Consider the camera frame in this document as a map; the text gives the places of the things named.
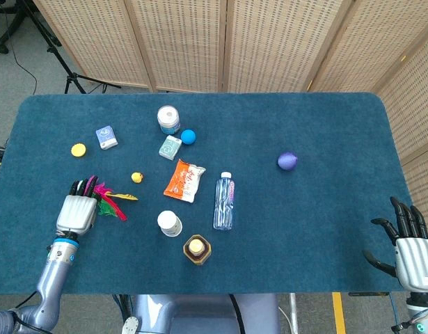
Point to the purple egg shaped ball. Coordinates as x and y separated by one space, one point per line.
287 161

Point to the grey robot torso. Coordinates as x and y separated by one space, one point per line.
199 315

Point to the colourful feather shuttlecock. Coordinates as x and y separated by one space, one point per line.
113 209

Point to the teal card box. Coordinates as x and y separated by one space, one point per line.
170 147

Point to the wooden rattan folding screen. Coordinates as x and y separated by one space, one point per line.
269 41

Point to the yellow capped tea bottle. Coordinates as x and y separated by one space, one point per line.
197 250

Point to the yellow plastic bottle cap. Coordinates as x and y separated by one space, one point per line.
78 150

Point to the orange white snack packet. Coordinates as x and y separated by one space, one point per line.
184 181

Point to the black tripod stand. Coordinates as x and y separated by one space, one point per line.
65 66

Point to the black office chair base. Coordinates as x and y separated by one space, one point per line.
6 24

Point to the purple white tissue pack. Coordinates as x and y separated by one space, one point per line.
106 137

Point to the white table leg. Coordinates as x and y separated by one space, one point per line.
294 313

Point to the white lidded plastic jar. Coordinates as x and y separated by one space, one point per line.
168 120

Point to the clear plastic water bottle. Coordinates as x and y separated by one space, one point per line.
224 203

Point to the white paper cup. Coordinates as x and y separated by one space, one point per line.
169 223

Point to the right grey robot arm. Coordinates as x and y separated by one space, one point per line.
420 313

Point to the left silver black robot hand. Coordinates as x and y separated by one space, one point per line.
76 214

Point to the teal table cloth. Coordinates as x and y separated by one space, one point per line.
304 226

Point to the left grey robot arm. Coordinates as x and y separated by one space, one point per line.
48 278

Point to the blue ball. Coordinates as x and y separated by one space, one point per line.
188 136

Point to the small yellow rubber duck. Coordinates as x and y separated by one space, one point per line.
137 177

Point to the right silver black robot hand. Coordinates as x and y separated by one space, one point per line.
413 257

